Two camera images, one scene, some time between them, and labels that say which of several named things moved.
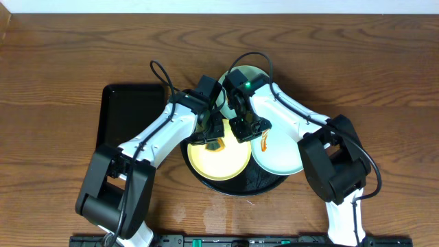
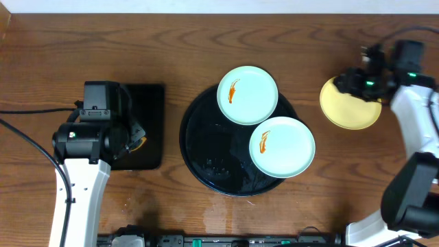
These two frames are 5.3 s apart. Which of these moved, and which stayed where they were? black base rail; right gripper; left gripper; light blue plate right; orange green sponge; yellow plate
Moved: left gripper; right gripper; orange green sponge; yellow plate
Stayed: black base rail; light blue plate right
